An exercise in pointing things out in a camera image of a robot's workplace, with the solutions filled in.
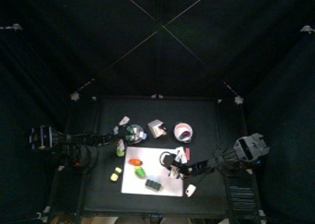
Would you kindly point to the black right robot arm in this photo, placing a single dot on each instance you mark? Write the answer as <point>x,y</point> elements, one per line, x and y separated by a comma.
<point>246,148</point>

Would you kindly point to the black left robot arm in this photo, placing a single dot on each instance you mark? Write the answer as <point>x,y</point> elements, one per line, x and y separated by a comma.
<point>58,138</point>

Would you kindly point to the white green toy bottle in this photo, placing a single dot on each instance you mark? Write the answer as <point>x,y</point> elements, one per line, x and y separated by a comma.
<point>121,148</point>

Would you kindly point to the red ketchup bottle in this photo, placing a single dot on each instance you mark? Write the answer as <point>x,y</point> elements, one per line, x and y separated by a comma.
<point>187,154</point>

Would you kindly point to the clear bowl with green items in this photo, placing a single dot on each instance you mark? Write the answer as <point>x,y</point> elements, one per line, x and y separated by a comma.
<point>135,133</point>

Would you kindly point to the black toy cup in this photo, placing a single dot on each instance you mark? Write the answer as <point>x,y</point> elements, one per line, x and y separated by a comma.
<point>166,159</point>

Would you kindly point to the small white grey toy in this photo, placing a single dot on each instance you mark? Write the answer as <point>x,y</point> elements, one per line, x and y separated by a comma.
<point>123,120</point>

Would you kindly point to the white toy carton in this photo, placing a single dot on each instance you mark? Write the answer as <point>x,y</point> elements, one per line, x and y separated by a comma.
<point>181,153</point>

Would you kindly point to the white rectangular mat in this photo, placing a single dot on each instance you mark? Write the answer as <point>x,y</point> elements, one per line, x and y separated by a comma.
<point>153,175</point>

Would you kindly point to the small white toy piece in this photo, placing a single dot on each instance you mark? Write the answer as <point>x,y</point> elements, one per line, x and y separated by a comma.
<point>190,190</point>

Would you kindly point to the dark green toy block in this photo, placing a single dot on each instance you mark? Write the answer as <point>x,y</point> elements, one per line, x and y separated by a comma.
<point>154,184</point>

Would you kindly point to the orange toy food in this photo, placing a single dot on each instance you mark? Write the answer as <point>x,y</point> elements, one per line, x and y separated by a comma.
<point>135,162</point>

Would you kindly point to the white grey toy box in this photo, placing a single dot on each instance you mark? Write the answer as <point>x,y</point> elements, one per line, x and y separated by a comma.
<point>157,128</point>

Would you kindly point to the green toy vegetable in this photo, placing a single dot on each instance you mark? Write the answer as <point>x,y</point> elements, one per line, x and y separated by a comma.
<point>141,171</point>

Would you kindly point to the purple toy food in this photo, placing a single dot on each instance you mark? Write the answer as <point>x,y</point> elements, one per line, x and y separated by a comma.
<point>186,133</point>

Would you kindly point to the pink toy bowl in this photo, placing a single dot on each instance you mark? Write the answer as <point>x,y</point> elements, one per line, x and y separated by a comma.
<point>181,130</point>

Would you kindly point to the yellow green toy piece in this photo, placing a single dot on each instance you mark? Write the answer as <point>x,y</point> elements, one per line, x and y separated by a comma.
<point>117,174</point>

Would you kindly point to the black plate with white text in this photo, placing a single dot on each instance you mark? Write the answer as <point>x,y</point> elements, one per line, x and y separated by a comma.
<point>242,194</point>

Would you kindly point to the metal frame corner bracket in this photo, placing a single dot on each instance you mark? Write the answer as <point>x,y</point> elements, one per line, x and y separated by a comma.
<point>239,99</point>
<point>75,96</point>

